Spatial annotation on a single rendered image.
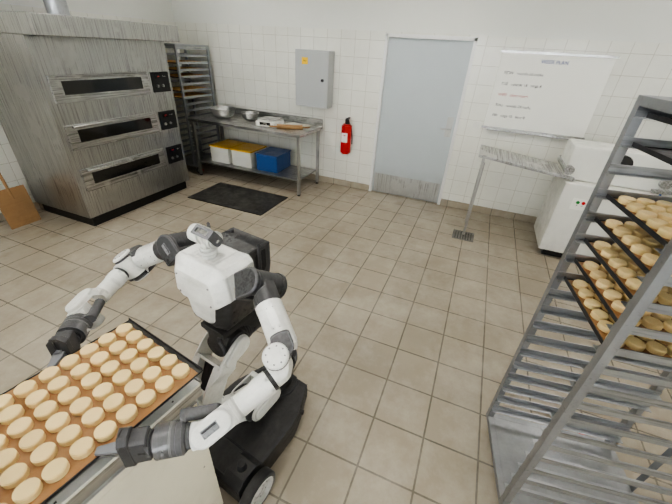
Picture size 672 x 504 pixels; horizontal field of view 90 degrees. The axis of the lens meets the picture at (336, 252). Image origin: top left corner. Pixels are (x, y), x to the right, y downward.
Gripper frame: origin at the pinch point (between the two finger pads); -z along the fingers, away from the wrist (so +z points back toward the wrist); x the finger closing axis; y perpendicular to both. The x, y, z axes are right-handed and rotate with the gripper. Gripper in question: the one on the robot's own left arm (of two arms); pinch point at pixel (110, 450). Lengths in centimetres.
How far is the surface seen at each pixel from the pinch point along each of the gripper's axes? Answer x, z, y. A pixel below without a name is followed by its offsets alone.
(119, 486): -20.4, -3.5, -1.4
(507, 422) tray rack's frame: -85, 169, -27
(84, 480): -9.6, -8.3, 1.0
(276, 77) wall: 48, 84, -509
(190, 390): -9.6, 14.8, -21.9
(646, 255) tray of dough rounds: 42, 152, -3
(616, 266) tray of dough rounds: 32, 157, -12
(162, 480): -35.7, 3.4, -8.6
